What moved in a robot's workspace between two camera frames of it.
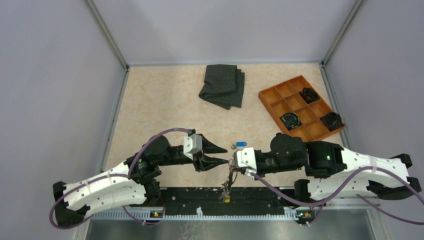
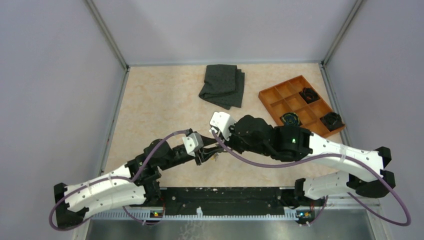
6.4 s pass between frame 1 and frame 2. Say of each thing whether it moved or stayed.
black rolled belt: stayed
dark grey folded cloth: stayed
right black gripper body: moved
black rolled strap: stayed
